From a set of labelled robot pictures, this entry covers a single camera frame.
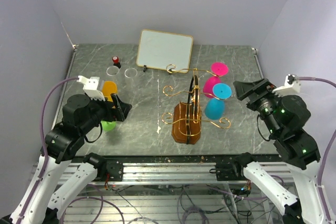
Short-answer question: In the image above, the clear wine glass front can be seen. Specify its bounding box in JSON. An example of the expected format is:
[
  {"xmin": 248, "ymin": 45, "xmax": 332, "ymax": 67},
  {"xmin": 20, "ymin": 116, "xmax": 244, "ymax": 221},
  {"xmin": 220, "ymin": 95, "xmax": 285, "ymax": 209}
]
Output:
[{"xmin": 106, "ymin": 66, "xmax": 120, "ymax": 80}]

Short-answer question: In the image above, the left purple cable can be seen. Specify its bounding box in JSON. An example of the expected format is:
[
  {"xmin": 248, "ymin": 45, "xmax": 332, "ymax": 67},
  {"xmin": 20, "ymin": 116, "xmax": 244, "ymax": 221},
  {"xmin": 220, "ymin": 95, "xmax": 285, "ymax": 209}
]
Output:
[{"xmin": 10, "ymin": 77, "xmax": 79, "ymax": 222}]

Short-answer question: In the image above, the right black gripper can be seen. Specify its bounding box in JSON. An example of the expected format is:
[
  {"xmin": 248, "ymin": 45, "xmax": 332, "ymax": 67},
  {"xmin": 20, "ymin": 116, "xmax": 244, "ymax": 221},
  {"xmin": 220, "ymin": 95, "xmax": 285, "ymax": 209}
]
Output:
[{"xmin": 234, "ymin": 77, "xmax": 284, "ymax": 136}]

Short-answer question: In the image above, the orange wine glass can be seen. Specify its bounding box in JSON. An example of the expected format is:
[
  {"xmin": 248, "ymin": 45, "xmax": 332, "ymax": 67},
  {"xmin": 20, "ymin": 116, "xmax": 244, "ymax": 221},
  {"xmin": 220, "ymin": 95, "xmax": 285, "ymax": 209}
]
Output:
[{"xmin": 101, "ymin": 81, "xmax": 118, "ymax": 109}]

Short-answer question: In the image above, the pink wine glass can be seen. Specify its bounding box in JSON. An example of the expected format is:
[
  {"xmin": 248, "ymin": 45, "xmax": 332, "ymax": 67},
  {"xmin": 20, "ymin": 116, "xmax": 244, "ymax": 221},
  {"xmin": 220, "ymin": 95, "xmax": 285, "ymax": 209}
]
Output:
[{"xmin": 203, "ymin": 62, "xmax": 229, "ymax": 98}]

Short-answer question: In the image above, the green wine glass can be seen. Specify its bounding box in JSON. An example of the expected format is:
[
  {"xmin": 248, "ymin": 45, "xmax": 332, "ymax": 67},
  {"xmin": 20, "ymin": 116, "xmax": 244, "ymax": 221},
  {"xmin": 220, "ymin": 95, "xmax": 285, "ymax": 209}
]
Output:
[{"xmin": 101, "ymin": 121, "xmax": 116, "ymax": 132}]

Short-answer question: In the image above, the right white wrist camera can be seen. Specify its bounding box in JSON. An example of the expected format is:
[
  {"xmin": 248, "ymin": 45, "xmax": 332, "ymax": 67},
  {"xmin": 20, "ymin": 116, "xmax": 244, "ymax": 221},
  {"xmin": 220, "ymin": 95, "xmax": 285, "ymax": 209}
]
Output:
[{"xmin": 272, "ymin": 74, "xmax": 301, "ymax": 97}]

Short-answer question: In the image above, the clear wine glass back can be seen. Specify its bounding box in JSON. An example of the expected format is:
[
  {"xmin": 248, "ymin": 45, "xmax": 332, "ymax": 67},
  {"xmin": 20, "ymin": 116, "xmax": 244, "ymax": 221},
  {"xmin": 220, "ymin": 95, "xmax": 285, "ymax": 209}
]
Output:
[{"xmin": 124, "ymin": 68, "xmax": 138, "ymax": 83}]

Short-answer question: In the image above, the red black stamp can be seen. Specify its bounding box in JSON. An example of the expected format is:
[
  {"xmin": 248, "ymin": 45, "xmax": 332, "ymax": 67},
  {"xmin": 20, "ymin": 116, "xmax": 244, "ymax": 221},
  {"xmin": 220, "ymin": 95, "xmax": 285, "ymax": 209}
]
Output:
[{"xmin": 112, "ymin": 56, "xmax": 121, "ymax": 69}]

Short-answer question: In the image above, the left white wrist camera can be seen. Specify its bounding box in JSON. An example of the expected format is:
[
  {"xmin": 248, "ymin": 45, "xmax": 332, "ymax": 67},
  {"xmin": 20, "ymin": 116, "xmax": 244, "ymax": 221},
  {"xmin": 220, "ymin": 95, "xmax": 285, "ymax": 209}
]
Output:
[{"xmin": 77, "ymin": 76, "xmax": 105, "ymax": 101}]

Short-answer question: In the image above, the gold wire glass rack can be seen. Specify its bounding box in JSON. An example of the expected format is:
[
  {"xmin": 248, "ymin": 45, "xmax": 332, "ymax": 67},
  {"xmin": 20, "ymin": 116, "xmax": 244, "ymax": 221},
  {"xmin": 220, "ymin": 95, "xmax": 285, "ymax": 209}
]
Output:
[{"xmin": 161, "ymin": 68, "xmax": 232, "ymax": 145}]

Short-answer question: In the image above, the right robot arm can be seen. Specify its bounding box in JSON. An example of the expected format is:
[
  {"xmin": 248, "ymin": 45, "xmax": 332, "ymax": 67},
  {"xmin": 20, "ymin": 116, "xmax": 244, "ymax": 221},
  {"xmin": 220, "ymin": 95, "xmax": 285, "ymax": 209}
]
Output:
[{"xmin": 209, "ymin": 74, "xmax": 335, "ymax": 223}]

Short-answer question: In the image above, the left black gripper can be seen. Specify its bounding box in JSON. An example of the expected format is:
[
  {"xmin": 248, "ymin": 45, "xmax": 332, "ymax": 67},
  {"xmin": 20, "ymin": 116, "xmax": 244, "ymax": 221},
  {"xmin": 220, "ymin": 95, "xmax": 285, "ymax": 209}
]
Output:
[{"xmin": 79, "ymin": 91, "xmax": 132, "ymax": 134}]

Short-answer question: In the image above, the gold framed whiteboard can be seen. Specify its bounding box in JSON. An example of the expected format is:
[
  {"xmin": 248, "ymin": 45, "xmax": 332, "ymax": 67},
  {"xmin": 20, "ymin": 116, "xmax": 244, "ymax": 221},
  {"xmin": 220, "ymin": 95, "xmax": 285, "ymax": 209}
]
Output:
[{"xmin": 136, "ymin": 29, "xmax": 193, "ymax": 73}]

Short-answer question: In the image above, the blue wine glass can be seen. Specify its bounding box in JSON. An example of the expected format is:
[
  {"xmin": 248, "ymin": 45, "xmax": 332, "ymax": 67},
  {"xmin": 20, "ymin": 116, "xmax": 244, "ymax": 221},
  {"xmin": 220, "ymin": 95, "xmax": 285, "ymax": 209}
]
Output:
[{"xmin": 205, "ymin": 83, "xmax": 232, "ymax": 120}]

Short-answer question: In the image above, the aluminium frame rail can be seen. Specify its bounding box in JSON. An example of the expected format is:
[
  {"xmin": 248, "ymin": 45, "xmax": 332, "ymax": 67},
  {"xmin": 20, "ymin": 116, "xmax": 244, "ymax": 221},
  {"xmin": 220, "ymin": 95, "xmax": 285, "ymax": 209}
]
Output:
[{"xmin": 57, "ymin": 161, "xmax": 292, "ymax": 186}]

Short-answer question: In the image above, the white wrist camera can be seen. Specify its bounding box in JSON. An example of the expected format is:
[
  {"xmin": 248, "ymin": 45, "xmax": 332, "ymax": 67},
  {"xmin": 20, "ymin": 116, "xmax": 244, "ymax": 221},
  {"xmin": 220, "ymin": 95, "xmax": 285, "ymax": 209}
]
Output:
[
  {"xmin": 272, "ymin": 74, "xmax": 301, "ymax": 97},
  {"xmin": 77, "ymin": 76, "xmax": 105, "ymax": 101}
]

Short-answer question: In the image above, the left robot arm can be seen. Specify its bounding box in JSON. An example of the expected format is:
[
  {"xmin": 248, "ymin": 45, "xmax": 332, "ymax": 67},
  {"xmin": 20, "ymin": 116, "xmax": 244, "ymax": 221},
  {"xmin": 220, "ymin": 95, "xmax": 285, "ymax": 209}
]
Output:
[{"xmin": 1, "ymin": 94, "xmax": 132, "ymax": 223}]

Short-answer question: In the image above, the clear wine glass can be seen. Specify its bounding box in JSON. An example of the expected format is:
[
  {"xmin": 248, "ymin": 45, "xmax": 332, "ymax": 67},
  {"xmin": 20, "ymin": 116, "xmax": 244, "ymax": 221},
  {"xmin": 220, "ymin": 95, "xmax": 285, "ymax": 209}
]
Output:
[
  {"xmin": 106, "ymin": 66, "xmax": 120, "ymax": 80},
  {"xmin": 124, "ymin": 68, "xmax": 138, "ymax": 83}
]

